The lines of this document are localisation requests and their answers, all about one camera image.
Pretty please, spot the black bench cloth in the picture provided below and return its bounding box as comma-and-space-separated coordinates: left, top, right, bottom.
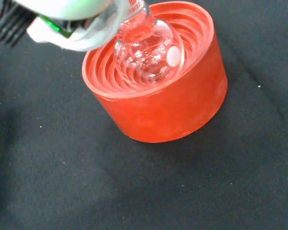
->
0, 0, 288, 230

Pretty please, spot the red ribbed flask support ring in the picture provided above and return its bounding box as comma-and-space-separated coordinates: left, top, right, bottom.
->
81, 1, 228, 144

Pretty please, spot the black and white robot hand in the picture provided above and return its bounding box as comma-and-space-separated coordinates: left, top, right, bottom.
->
0, 0, 129, 52

